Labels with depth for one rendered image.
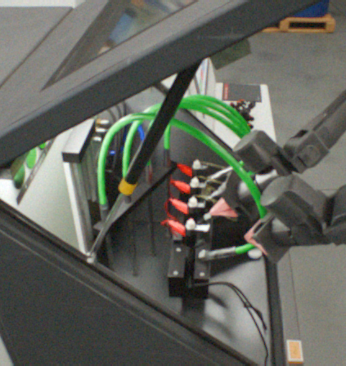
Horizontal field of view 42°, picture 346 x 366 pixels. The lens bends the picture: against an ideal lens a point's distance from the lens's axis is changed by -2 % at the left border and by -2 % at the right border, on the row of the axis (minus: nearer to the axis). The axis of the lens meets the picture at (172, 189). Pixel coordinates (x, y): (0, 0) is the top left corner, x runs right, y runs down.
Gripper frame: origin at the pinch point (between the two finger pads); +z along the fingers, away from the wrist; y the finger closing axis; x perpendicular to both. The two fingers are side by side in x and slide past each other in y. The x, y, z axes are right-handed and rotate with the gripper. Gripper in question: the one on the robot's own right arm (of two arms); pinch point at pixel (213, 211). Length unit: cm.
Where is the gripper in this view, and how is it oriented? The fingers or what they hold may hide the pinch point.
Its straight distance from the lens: 101.7
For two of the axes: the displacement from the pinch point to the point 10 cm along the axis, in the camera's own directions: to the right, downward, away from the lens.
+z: -6.5, 4.1, 6.4
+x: -3.5, 5.8, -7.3
